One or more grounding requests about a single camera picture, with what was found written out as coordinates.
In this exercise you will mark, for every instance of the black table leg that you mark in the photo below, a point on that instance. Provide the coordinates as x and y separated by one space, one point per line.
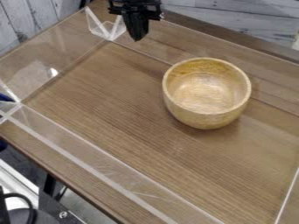
50 185

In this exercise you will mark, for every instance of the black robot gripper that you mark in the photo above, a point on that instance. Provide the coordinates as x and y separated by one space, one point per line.
150 10

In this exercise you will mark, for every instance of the blue object at edge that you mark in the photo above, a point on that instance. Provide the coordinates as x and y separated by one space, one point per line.
6 98

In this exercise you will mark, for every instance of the light wooden bowl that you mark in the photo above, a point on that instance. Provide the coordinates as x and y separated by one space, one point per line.
206 92

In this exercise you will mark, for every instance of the black vertical post at edge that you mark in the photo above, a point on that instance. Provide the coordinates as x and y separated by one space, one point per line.
5 216

